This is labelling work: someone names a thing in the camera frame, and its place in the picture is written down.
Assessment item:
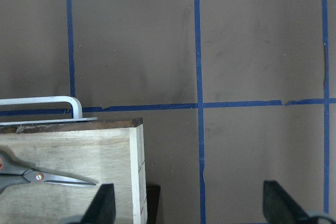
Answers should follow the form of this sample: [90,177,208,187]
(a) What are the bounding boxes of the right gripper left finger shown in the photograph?
[61,183,117,224]

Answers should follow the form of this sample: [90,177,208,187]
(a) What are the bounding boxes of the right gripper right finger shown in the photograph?
[262,180,335,224]

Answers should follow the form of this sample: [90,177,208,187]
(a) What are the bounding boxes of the wooden drawer with white handle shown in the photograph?
[1,96,148,223]

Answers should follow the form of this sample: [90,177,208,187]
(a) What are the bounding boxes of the grey orange scissors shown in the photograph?
[1,150,96,194]

